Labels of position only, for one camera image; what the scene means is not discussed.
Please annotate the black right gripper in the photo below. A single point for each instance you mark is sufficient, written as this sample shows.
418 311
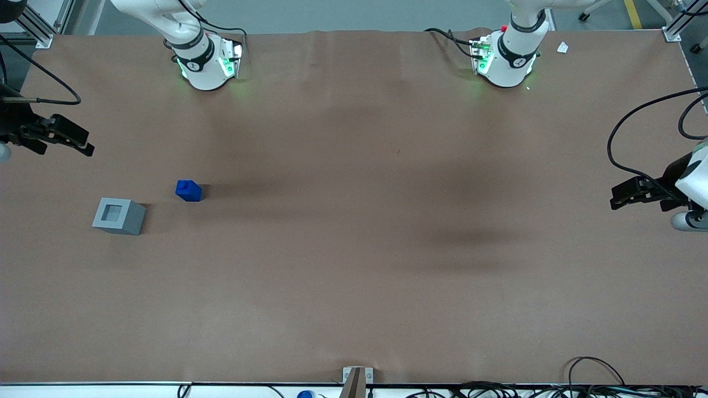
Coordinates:
12 125

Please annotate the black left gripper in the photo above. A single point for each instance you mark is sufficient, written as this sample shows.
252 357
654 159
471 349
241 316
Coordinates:
668 183

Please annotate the blue plastic insert part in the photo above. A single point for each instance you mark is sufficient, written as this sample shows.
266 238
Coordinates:
188 190

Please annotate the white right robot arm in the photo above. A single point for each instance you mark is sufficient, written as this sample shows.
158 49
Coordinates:
206 69

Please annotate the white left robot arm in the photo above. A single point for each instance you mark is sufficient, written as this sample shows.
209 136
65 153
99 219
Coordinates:
511 66

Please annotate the gray square base block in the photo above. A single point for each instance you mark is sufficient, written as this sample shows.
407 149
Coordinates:
130 221

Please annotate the small black caster wheel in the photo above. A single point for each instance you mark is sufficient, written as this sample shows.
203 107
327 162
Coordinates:
696 48

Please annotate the small white paper scrap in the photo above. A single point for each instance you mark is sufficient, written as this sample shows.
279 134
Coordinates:
562 47

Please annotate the white trolley leg with caster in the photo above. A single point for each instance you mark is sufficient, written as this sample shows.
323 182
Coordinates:
594 8

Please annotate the brown paper table cover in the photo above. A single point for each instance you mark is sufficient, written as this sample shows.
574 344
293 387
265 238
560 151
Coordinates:
354 232

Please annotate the blue round cap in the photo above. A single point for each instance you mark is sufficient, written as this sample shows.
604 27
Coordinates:
305 394

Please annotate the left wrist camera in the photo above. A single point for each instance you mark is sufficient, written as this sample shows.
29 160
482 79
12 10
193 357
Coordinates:
688 221

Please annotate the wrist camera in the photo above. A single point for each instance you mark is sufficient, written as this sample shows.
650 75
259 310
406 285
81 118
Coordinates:
688 221
3 152

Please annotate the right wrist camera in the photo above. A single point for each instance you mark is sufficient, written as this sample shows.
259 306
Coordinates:
3 152

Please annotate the aluminium frame post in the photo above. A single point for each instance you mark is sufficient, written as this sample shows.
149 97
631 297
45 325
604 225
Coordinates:
676 27
36 30

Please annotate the metal bracket with brown post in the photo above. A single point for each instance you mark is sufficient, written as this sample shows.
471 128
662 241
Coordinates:
357 378

